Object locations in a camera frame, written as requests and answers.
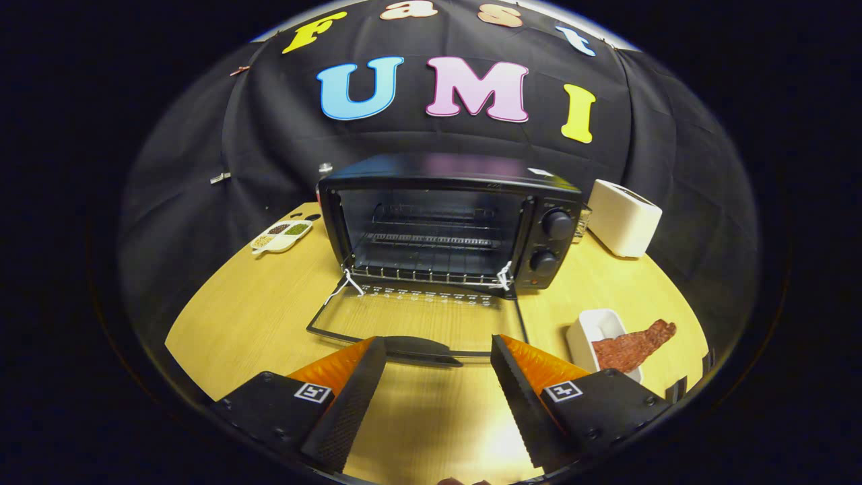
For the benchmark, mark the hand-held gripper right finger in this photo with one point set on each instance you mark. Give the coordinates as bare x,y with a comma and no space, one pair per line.
522,404

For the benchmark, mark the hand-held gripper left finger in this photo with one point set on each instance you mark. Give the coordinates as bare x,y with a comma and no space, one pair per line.
350,411

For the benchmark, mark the red dried meat slice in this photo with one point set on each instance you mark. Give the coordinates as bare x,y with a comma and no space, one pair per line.
630,349

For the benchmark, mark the black toaster oven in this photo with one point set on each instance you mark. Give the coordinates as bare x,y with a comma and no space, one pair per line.
555,195

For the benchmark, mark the white pop-up toaster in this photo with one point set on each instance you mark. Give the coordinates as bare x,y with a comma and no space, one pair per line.
623,219

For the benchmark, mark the white ribbed dish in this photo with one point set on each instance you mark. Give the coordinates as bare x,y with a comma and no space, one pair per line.
589,330

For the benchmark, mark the white divided seasoning dish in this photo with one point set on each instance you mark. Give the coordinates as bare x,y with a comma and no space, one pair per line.
281,236

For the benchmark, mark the metal clip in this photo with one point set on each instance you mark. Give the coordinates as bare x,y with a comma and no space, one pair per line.
219,178

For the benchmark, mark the wooden clip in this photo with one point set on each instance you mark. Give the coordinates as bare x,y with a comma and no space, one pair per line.
239,70

